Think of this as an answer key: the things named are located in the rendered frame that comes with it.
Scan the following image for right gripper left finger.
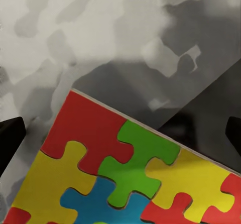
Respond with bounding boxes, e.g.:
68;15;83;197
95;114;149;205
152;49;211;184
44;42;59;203
0;117;26;176

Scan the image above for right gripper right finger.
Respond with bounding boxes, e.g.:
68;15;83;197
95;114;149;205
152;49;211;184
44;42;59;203
225;116;241;156

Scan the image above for jigsaw puzzle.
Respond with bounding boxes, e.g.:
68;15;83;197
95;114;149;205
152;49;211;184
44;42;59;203
3;89;241;224

